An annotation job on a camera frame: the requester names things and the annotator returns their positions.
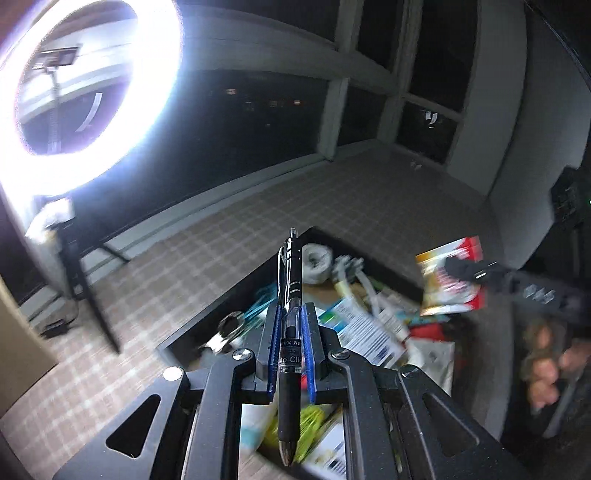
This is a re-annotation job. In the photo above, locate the black pen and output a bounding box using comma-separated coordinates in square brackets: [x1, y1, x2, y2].
[277, 228, 301, 466]

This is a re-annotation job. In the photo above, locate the red white sachet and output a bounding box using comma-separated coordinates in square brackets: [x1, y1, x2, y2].
[416, 236, 486, 316]

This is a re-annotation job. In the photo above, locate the person right hand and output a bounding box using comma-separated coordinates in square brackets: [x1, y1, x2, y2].
[521, 323, 590, 412]

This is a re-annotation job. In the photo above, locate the white printed blister card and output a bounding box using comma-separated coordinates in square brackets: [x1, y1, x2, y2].
[318, 298, 408, 369]

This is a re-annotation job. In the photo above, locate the white tape roll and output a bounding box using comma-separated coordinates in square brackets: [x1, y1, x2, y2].
[301, 243, 332, 285]

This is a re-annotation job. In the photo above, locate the black storage tray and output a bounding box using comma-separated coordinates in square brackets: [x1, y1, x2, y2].
[182, 236, 489, 479]

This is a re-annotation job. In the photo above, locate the white paper bag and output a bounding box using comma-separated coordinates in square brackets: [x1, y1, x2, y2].
[406, 338, 455, 396]

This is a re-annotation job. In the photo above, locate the black tripod stand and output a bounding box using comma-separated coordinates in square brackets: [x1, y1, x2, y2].
[44, 196, 122, 355]

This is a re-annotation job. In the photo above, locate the black power strip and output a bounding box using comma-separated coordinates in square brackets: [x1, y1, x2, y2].
[40, 319, 70, 339]

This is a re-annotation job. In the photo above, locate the large brown cardboard panel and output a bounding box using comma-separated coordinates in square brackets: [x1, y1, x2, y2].
[0, 279, 58, 416]

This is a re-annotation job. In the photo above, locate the white cable with connectors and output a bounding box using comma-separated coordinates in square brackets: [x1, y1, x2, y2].
[330, 255, 399, 324]

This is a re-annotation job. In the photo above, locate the white ring light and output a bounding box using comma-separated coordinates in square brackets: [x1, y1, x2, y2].
[1, 1, 183, 197]

